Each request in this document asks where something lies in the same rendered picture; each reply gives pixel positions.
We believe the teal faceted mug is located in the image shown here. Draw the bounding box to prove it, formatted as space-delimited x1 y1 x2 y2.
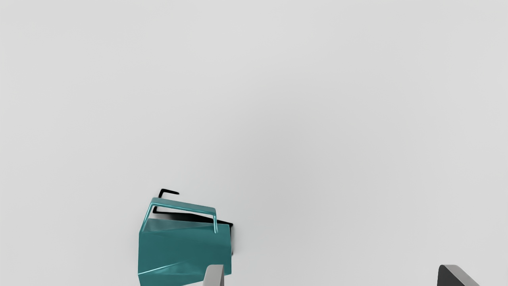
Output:
138 197 232 286

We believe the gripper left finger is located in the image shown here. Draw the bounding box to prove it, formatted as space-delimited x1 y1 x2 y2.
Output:
203 265 225 286

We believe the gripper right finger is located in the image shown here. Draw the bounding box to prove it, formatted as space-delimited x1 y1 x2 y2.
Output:
437 265 481 286

